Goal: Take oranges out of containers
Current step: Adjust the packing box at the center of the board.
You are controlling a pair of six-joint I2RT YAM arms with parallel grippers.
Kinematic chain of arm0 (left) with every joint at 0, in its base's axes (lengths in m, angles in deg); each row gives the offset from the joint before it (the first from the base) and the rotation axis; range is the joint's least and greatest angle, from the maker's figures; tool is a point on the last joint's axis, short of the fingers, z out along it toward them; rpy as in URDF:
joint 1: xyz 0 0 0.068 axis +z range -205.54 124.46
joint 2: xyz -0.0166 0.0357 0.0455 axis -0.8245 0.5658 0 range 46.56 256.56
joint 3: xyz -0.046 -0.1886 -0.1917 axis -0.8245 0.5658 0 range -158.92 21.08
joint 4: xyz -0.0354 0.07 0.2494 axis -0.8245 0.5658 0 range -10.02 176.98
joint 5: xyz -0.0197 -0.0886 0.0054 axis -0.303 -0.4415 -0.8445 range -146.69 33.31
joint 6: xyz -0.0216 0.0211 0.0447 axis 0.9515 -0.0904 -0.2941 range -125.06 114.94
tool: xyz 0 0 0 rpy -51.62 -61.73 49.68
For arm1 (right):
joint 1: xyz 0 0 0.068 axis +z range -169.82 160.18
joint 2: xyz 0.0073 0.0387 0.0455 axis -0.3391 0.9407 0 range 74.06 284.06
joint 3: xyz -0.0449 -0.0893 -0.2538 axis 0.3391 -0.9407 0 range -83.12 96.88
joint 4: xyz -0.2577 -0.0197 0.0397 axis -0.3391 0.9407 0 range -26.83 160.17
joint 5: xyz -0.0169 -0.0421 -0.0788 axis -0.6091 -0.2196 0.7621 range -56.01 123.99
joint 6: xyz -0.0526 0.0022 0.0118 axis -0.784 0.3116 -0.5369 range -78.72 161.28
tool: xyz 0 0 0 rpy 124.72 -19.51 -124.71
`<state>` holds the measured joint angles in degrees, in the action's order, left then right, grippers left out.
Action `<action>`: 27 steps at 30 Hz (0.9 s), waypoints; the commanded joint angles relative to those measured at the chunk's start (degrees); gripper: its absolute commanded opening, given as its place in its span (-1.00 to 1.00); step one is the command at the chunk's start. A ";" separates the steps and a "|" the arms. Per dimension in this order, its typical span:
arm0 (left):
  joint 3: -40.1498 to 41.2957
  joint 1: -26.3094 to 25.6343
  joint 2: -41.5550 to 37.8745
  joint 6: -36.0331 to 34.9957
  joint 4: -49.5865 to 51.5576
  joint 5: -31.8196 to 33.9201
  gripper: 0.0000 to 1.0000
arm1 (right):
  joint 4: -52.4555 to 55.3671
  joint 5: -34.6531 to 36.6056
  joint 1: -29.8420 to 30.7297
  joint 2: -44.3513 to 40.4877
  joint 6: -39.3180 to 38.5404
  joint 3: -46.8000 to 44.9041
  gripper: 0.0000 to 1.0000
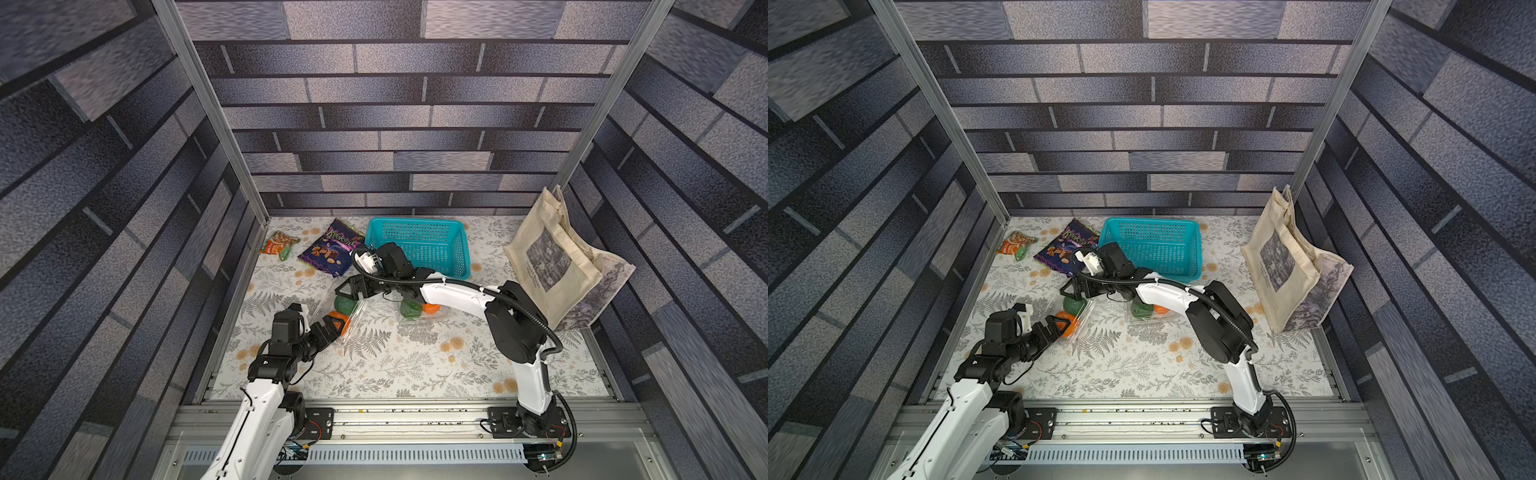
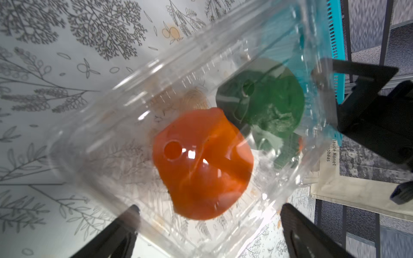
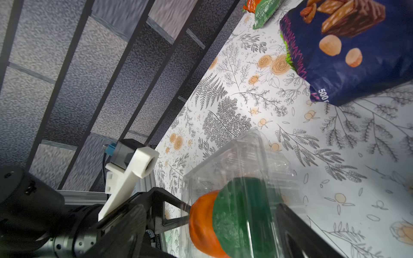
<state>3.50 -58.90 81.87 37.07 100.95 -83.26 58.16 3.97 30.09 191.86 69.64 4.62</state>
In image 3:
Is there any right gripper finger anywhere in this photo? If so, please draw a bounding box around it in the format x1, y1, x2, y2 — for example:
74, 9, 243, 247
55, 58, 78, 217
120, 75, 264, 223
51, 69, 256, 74
275, 204, 342, 258

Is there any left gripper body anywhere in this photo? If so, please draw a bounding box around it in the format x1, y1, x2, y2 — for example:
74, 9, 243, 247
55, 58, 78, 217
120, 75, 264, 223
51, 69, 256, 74
48, 188, 190, 258

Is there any clear plastic container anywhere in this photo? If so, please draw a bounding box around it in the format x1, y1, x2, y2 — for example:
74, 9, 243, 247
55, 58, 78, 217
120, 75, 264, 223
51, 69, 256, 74
179, 129, 305, 258

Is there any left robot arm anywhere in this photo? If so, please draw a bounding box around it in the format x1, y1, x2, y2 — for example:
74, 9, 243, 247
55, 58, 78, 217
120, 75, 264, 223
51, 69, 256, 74
1, 166, 190, 258

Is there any purple candy bag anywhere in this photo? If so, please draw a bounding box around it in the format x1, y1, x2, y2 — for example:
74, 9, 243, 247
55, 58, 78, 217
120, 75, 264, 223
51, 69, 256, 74
280, 1, 413, 106

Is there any small orange green snack bag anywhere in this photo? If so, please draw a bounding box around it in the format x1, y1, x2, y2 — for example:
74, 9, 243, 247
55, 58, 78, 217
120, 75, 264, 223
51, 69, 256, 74
243, 0, 284, 30

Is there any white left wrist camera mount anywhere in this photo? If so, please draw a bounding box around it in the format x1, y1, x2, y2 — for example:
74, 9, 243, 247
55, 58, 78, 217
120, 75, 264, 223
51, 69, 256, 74
98, 139, 159, 221

